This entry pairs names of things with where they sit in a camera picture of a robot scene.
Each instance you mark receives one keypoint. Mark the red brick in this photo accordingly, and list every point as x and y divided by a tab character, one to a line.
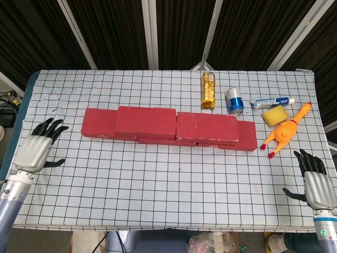
208	126
158	142
98	122
247	137
144	122

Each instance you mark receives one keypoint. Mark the white blue toothpaste tube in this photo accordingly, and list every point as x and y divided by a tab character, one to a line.
271	102

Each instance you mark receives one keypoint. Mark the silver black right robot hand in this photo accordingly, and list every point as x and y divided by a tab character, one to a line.
319	189

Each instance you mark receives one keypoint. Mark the white sack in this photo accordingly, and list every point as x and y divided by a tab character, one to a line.
84	242

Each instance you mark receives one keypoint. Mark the blue and white can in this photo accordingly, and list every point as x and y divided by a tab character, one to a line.
235	101

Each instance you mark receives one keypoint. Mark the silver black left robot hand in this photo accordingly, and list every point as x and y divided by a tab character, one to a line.
34	153

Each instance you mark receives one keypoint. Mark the blue table underlay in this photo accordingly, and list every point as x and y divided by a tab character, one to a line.
19	118

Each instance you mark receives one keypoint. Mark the clear plastic bag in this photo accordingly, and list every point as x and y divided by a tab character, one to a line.
210	243

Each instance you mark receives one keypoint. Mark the orange rubber chicken toy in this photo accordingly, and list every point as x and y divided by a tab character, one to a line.
284	133

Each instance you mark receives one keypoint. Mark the white black grid tablecloth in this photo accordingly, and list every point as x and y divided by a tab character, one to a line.
168	189

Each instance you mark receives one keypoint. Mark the white frame post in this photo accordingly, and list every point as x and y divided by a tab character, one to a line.
210	34
297	34
79	37
150	34

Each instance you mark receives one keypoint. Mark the gold foil package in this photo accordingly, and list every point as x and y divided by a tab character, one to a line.
208	89

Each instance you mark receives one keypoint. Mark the black electronics box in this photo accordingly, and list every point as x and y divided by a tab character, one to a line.
6	118

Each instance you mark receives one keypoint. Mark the yellow sponge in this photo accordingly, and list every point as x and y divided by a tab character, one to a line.
275	116

